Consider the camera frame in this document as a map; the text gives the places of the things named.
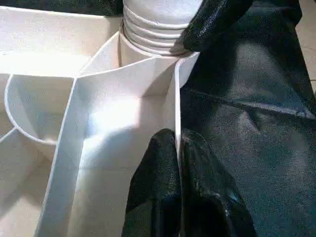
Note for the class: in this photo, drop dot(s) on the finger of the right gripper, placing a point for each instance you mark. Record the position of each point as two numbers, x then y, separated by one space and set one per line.
212 22

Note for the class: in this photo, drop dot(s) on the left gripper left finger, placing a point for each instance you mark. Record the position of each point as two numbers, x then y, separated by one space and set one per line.
158 187

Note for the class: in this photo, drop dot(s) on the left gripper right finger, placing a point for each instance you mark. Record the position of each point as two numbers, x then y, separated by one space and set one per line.
209 197

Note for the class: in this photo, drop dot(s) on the white plastic table leg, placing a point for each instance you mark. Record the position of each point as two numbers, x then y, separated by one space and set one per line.
153 19

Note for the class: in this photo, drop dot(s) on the white plastic table top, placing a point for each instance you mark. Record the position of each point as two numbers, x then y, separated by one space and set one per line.
37 37

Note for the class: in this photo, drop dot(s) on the black mat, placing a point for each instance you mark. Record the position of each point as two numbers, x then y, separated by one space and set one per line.
259 148

